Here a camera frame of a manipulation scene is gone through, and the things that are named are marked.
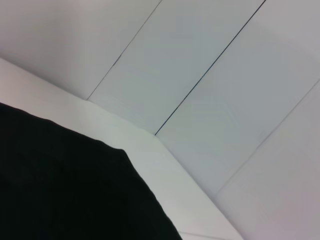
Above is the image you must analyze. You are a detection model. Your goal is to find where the black shirt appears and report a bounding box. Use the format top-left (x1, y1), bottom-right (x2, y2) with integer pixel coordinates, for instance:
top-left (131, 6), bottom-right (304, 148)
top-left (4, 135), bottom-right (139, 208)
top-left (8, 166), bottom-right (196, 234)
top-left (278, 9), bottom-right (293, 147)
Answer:
top-left (0, 102), bottom-right (185, 240)

